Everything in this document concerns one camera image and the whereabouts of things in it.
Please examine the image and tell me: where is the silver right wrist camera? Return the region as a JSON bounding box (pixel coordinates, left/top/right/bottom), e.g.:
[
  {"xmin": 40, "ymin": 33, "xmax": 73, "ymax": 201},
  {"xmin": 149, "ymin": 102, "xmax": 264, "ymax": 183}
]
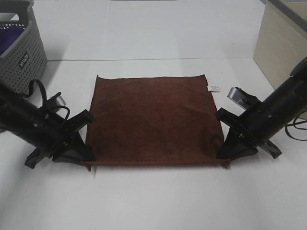
[{"xmin": 227, "ymin": 87, "xmax": 250, "ymax": 110}]

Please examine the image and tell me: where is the grey perforated laundry basket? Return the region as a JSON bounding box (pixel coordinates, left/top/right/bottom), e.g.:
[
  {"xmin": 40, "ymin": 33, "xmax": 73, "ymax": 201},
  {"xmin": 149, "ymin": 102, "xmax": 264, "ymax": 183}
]
[{"xmin": 0, "ymin": 0, "xmax": 47, "ymax": 94}]

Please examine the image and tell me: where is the brown towel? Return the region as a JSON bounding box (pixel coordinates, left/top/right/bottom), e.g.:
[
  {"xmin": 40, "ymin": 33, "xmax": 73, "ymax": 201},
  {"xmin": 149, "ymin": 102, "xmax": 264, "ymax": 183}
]
[{"xmin": 83, "ymin": 75, "xmax": 231, "ymax": 168}]

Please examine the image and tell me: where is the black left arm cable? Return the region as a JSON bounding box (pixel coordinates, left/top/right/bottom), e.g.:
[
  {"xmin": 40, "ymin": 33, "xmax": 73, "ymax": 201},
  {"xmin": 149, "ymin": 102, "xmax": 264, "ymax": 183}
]
[{"xmin": 26, "ymin": 80, "xmax": 71, "ymax": 120}]

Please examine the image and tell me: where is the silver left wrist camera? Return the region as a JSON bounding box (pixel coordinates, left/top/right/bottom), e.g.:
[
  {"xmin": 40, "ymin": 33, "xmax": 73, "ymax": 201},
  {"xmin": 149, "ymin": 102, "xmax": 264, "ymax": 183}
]
[{"xmin": 51, "ymin": 92, "xmax": 66, "ymax": 107}]

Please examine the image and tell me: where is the beige storage bin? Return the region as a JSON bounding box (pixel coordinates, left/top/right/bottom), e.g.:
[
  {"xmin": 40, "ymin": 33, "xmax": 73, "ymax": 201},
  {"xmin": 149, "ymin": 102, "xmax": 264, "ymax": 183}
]
[{"xmin": 253, "ymin": 0, "xmax": 307, "ymax": 89}]

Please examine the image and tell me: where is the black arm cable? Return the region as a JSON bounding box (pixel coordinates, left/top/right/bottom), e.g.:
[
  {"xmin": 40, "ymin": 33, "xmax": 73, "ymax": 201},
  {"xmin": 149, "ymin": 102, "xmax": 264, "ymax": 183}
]
[
  {"xmin": 284, "ymin": 112, "xmax": 307, "ymax": 142},
  {"xmin": 26, "ymin": 80, "xmax": 71, "ymax": 120}
]

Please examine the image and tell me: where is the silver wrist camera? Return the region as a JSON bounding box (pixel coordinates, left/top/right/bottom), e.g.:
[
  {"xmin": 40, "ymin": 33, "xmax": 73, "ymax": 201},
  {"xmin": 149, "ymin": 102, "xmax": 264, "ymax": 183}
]
[
  {"xmin": 51, "ymin": 92, "xmax": 66, "ymax": 107},
  {"xmin": 227, "ymin": 87, "xmax": 250, "ymax": 110}
]

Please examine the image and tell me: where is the purple towel in basket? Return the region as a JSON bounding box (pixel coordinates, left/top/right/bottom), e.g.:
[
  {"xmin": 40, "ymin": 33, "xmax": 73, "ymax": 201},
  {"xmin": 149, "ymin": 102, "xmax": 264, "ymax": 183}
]
[{"xmin": 0, "ymin": 25, "xmax": 26, "ymax": 56}]

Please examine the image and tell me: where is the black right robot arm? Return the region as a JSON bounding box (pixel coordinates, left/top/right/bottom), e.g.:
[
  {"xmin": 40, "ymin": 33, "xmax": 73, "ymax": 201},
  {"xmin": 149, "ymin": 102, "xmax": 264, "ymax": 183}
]
[{"xmin": 215, "ymin": 59, "xmax": 307, "ymax": 160}]

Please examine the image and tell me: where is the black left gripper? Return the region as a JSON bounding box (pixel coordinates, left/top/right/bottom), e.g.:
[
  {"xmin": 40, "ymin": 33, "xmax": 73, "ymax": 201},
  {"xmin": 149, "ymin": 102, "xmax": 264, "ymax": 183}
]
[{"xmin": 24, "ymin": 110, "xmax": 95, "ymax": 169}]

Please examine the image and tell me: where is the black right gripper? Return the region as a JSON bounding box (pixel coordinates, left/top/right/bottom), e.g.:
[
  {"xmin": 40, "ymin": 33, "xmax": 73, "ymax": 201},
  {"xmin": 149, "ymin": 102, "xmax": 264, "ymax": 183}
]
[{"xmin": 216, "ymin": 108, "xmax": 281, "ymax": 161}]

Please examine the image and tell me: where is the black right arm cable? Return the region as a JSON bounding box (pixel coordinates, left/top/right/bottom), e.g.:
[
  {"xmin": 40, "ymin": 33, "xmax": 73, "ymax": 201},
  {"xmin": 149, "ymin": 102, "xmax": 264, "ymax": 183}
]
[{"xmin": 284, "ymin": 112, "xmax": 307, "ymax": 142}]

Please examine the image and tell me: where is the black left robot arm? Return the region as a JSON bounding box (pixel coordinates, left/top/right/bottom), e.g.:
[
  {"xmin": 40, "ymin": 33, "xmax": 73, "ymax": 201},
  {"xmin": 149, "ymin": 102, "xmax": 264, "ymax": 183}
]
[{"xmin": 0, "ymin": 80, "xmax": 95, "ymax": 169}]

